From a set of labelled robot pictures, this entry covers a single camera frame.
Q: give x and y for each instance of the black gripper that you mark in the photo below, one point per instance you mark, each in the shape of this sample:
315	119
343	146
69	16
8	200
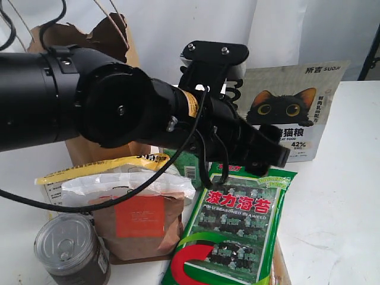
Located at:
224	131

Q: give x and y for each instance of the green seaweed package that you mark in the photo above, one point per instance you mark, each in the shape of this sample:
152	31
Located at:
231	234

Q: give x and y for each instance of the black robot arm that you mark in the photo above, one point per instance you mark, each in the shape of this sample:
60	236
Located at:
164	115

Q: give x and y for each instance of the brown paper bag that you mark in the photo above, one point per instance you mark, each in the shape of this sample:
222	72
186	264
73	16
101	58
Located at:
130	50

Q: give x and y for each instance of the yellow white bag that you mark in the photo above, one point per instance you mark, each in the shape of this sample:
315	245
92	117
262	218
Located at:
51	184

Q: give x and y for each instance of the clear jar yellow lid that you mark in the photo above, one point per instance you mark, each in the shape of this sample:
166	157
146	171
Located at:
187	169

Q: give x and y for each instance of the cat food pouch black cat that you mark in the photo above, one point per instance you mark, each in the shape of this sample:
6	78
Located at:
295	98

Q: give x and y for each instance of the spaghetti package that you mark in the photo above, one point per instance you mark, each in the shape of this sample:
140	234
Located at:
279	273

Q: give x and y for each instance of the brown pouch orange label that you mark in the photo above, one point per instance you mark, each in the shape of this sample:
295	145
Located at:
141	229

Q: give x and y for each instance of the black metal stand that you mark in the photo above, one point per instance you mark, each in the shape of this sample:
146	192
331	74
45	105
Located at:
370	68

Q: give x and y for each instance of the white plastic pouch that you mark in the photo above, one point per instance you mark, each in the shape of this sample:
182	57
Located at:
80	191

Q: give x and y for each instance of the metal can brown label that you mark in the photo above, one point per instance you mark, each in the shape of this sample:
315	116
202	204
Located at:
70	251

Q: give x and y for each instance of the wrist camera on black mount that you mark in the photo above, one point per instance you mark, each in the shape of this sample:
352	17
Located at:
211	64

